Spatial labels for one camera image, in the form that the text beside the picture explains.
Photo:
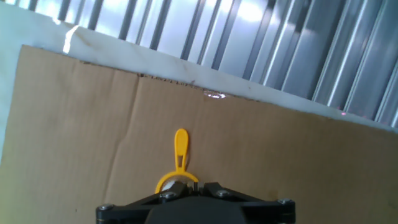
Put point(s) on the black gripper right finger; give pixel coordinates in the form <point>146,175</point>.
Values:
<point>267,211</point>

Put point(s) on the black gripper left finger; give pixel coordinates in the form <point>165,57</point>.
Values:
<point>130,211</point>

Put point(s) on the brown cardboard sheet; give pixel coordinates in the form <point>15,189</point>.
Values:
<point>280,161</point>

